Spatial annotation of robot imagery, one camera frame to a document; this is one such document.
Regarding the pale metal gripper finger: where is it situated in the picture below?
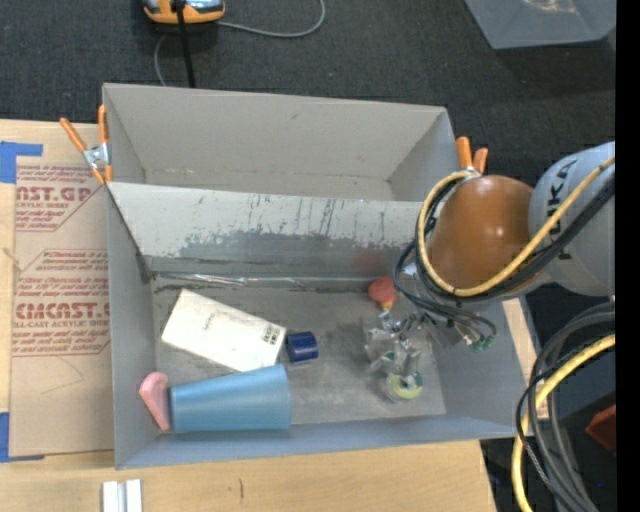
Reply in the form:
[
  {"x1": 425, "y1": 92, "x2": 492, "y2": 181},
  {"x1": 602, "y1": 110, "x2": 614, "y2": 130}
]
[
  {"x1": 369, "y1": 335, "x2": 425, "y2": 387},
  {"x1": 363, "y1": 310, "x2": 412, "y2": 362}
]

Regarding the yellow-green tape roll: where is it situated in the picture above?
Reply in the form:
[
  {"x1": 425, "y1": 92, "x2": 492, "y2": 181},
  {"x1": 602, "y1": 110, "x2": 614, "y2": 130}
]
[{"x1": 383, "y1": 371, "x2": 425, "y2": 403}]

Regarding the red toy fruit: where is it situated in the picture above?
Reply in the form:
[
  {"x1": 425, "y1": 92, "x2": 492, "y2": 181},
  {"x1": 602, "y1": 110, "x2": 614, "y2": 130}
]
[{"x1": 367, "y1": 276, "x2": 399, "y2": 312}]

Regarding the dark blue cap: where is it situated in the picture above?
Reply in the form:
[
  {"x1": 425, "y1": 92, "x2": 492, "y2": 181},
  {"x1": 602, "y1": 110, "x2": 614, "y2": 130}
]
[{"x1": 284, "y1": 330, "x2": 320, "y2": 364}]

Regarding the grey metal bin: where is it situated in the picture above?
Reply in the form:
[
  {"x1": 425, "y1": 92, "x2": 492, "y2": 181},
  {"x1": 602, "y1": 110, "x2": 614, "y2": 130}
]
[{"x1": 101, "y1": 82, "x2": 532, "y2": 472}]

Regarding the white flat box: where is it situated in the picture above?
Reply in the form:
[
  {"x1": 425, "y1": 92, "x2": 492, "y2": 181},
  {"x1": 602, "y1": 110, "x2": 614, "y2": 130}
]
[{"x1": 160, "y1": 287, "x2": 288, "y2": 374}]

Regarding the light blue cup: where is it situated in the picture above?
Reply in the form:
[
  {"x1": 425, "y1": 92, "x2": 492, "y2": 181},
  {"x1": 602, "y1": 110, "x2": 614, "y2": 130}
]
[{"x1": 168, "y1": 363, "x2": 293, "y2": 434}]

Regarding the pink wedge-shaped piece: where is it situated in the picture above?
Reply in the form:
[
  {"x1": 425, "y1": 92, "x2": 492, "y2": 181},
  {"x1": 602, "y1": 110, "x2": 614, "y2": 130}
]
[{"x1": 138, "y1": 370, "x2": 173, "y2": 433}]

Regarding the brown cardboard board red print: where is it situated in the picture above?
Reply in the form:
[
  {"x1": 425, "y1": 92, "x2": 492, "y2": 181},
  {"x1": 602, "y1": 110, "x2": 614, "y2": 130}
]
[{"x1": 0, "y1": 118, "x2": 117, "y2": 461}]

